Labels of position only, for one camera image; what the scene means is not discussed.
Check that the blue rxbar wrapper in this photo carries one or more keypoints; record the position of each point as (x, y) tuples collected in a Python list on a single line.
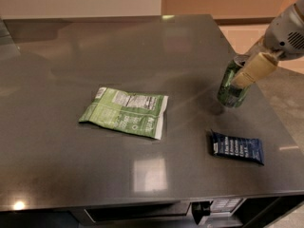
[(237, 148)]

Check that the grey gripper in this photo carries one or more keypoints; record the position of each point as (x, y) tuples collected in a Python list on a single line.
[(285, 38)]

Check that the green chip bag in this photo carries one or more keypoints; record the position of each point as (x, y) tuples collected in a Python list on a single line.
[(132, 113)]

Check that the green soda can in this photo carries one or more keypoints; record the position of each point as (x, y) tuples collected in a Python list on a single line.
[(229, 95)]

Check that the black microwave under counter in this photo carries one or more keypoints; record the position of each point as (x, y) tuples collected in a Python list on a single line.
[(208, 213)]

